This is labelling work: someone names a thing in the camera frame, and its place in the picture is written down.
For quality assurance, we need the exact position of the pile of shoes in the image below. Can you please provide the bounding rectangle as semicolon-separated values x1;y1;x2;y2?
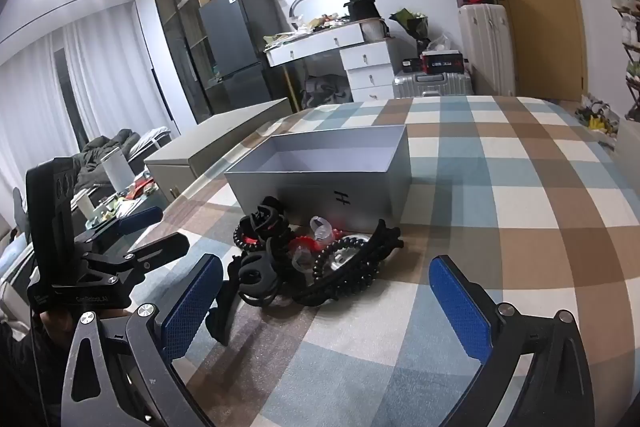
575;94;618;138

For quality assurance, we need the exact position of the dark bag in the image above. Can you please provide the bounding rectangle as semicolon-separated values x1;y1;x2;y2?
300;74;351;110

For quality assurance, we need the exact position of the long black hair clip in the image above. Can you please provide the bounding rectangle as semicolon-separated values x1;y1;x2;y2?
207;277;246;347

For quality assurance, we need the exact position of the wooden door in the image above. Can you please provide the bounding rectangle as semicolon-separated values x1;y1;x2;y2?
457;0;588;102

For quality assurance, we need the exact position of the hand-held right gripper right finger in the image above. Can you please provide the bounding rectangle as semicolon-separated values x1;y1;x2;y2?
428;255;608;427

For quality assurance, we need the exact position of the red and black case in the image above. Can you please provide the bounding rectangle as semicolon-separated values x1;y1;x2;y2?
421;49;466;75

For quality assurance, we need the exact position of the shoe rack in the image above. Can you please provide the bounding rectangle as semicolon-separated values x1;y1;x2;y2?
610;0;640;118

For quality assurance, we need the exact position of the white ribbed container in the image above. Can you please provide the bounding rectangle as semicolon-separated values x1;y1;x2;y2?
361;19;388;42

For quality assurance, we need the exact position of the grey cardboard box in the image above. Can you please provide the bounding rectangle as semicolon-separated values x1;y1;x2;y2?
224;124;412;228

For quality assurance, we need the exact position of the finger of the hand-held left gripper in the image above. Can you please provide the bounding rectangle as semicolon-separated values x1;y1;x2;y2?
74;206;164;253
82;233;191;293

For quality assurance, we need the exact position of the white desk with drawers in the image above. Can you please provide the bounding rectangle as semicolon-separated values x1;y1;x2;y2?
265;19;396;102

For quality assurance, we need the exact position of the black hair claw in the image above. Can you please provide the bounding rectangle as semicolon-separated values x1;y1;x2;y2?
239;196;293;253
227;239;296;308

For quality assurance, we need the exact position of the white cylinder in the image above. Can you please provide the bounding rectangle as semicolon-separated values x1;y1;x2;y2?
102;152;136;190

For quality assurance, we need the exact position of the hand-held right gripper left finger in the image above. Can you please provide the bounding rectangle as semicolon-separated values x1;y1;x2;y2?
60;253;224;427

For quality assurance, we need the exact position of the black headband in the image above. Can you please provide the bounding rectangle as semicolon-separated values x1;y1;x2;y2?
292;219;403;307

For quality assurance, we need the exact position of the silver suitcase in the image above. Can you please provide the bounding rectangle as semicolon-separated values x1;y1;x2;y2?
393;71;475;98

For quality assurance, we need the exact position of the arched mirror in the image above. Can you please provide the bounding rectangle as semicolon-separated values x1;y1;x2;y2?
289;0;351;28

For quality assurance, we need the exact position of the dark wrapped bouquet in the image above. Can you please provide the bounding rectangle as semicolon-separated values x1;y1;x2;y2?
390;8;431;50

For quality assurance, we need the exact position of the dark glass cabinet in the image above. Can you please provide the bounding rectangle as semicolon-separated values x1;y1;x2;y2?
152;0;216;138

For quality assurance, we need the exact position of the dark padded jacket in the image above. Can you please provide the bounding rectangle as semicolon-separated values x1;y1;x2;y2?
75;129;141;192

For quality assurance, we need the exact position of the checked blanket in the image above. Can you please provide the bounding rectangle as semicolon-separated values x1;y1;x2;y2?
145;96;640;427

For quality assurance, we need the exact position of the dark grey refrigerator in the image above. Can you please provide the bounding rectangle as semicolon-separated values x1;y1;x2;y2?
199;0;281;115

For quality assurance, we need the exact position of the black beaded bracelet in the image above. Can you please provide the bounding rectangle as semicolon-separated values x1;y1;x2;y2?
312;237;383;295

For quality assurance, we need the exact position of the white curtain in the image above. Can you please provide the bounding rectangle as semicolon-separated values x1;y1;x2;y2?
0;14;176;228

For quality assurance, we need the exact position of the white suitcase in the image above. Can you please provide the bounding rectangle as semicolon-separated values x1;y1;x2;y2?
458;3;516;96

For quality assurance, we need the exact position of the person's left hand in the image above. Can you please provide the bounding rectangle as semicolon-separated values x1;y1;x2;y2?
40;309;81;343

